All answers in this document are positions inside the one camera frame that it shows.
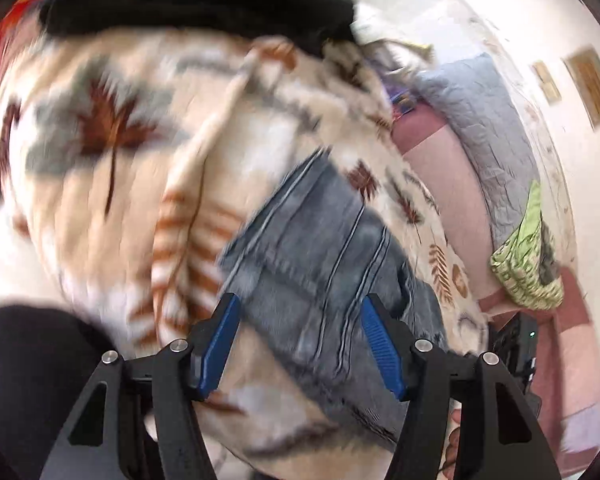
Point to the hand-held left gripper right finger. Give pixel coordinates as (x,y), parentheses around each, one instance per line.
(382,350)

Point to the person's black trouser leg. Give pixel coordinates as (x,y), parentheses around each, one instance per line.
(25,385)

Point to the dark grey cloth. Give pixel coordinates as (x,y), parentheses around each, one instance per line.
(547,260)

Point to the blue denim pants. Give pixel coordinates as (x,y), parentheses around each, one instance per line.
(320,260)

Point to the colourful printed bag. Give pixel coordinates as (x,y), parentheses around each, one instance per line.
(402,100)

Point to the pink sofa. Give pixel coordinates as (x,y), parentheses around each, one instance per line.
(445,185)

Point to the green patterned blanket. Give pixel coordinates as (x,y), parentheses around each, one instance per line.
(525,255)

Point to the leaf print blanket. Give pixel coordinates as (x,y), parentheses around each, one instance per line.
(130,185)

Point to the grey quilted blanket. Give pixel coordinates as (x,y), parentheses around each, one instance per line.
(490,125)

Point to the white cloth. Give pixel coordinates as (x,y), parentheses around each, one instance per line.
(375,22)

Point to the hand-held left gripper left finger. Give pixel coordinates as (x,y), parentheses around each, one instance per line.
(220,345)

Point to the red yellow cloth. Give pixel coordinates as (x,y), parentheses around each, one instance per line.
(15,20)

